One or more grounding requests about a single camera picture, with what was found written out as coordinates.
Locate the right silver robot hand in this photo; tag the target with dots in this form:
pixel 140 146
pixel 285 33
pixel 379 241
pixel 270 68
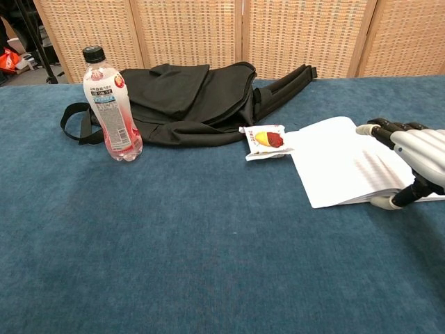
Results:
pixel 422 149

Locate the white book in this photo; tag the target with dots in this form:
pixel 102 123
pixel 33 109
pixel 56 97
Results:
pixel 340 163

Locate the sweet potato snack packet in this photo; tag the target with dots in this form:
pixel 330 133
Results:
pixel 266 141

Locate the woven rattan folding screen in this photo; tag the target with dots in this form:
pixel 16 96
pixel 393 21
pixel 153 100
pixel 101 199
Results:
pixel 222 35

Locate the black fabric backpack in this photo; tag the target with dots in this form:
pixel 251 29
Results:
pixel 187 101

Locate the blue table cloth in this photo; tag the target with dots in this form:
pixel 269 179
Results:
pixel 174 243

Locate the pink drink plastic bottle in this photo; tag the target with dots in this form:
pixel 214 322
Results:
pixel 111 115

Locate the black tripod stand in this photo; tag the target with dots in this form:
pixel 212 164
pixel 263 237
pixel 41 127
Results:
pixel 41 52

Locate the orange bag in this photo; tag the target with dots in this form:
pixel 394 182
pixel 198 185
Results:
pixel 8 61

